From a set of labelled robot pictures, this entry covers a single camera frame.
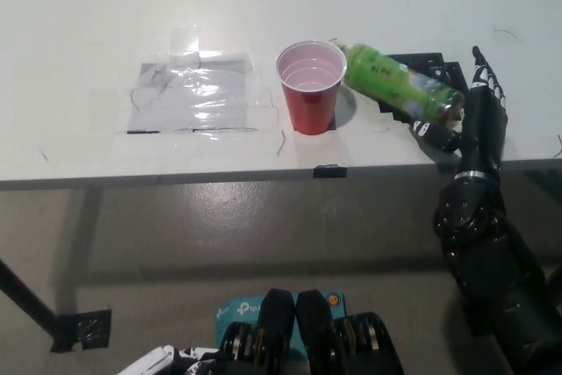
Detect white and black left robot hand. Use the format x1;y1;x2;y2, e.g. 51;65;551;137
116;345;223;375

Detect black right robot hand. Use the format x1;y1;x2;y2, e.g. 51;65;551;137
410;44;511;178

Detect green tea plastic bottle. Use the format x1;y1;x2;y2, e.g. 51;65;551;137
335;42;466;126

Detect black robot torso blocks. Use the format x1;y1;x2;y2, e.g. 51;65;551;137
217;288;405;375

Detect red plastic cup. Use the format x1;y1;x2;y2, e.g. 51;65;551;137
275;40;348;134

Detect teal tp-link box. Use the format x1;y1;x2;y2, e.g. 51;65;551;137
214;290;348;361

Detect large black tape square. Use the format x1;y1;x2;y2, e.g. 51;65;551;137
377;52;470;124

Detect black tape tab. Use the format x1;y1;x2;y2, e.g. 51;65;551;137
313;163;348;179

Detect black table leg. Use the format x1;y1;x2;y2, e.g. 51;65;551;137
0;256;61;341

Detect clear taped plastic sheet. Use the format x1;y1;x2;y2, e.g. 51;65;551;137
126;52;260;134

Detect clear tape strip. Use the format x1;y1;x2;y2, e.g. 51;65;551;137
169;25;203;54

